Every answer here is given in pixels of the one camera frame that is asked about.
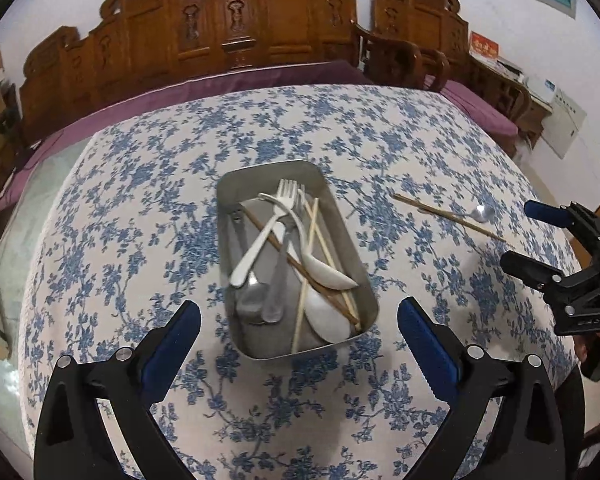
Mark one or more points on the small purple seat cushion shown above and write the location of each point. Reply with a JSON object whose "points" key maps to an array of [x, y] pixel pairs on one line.
{"points": [[480, 107]]}

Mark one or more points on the carved wooden sofa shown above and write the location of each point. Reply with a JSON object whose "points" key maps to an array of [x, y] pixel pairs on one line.
{"points": [[280, 15]]}

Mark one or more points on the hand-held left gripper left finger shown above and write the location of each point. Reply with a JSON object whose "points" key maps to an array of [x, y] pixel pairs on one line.
{"points": [[172, 350]]}

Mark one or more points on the small metal spoon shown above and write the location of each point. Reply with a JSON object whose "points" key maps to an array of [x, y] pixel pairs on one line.
{"points": [[480, 213]]}

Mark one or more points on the blue floral tablecloth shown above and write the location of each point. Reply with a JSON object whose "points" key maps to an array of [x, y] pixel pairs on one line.
{"points": [[300, 125]]}

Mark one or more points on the carved wooden armchair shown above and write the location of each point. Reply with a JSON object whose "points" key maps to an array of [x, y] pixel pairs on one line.
{"points": [[420, 20]]}

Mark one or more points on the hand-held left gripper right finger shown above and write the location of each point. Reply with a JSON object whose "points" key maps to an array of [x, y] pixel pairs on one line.
{"points": [[427, 345]]}

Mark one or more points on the white printer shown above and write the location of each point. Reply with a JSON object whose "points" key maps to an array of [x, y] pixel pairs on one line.
{"points": [[542, 89]]}

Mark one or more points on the large metal spoon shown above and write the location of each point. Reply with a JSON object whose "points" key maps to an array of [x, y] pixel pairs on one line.
{"points": [[250, 305]]}

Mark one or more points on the red desk calendar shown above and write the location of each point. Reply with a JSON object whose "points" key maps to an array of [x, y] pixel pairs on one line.
{"points": [[484, 49]]}

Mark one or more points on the metal fork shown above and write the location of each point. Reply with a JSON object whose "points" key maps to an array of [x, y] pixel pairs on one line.
{"points": [[280, 285], [260, 245]]}

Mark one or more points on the rectangular metal tray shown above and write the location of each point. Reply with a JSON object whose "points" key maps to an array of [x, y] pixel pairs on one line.
{"points": [[340, 240]]}

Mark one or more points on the light bamboo chopstick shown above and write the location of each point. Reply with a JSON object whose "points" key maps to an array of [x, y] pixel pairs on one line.
{"points": [[305, 280], [330, 267]]}

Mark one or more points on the dark brown chopstick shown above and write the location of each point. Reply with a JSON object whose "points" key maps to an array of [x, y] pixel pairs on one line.
{"points": [[445, 213], [300, 266]]}

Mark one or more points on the white electrical box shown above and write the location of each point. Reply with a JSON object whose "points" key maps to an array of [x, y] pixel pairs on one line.
{"points": [[567, 122]]}

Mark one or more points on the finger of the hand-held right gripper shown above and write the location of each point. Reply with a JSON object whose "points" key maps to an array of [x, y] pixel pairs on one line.
{"points": [[525, 266], [547, 211]]}

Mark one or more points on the white plastic spoon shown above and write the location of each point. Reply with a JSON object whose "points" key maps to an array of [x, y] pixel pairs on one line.
{"points": [[325, 321]]}

